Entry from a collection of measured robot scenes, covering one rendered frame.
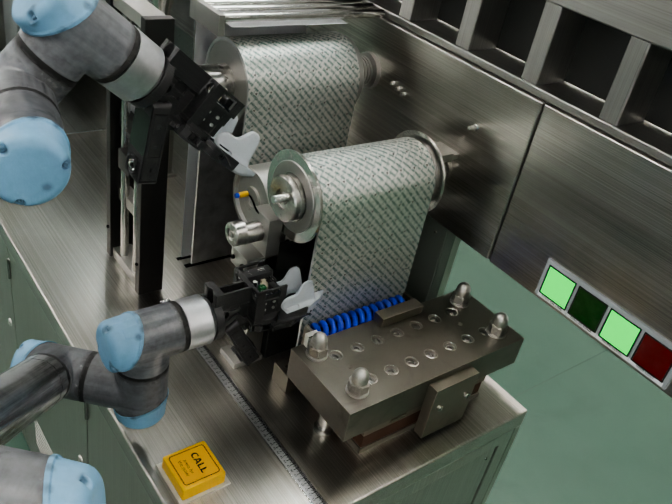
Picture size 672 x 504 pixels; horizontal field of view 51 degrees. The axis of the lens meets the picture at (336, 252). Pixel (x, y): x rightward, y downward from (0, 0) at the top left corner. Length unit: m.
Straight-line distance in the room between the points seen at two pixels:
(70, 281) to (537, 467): 1.71
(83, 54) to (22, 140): 0.16
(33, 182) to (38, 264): 0.84
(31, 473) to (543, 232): 0.83
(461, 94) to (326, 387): 0.55
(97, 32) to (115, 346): 0.41
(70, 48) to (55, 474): 0.42
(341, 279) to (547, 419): 1.71
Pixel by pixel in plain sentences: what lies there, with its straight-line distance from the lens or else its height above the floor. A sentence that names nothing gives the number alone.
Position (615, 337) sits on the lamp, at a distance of 1.16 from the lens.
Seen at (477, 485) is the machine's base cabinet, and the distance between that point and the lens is 1.48.
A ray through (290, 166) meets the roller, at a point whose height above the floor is 1.30.
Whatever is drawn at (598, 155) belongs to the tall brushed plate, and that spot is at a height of 1.41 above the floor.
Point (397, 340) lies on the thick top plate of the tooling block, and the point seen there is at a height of 1.03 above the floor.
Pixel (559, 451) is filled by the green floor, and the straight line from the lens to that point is 2.70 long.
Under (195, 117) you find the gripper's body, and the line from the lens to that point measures 0.89.
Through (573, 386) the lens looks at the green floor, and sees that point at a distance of 2.99.
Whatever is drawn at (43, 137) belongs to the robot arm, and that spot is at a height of 1.49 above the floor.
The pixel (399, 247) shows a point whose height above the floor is 1.14.
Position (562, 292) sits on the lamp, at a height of 1.18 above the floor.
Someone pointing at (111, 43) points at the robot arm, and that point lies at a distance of 0.81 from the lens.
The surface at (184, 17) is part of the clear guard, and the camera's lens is 2.04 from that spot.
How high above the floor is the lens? 1.79
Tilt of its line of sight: 33 degrees down
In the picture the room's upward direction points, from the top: 12 degrees clockwise
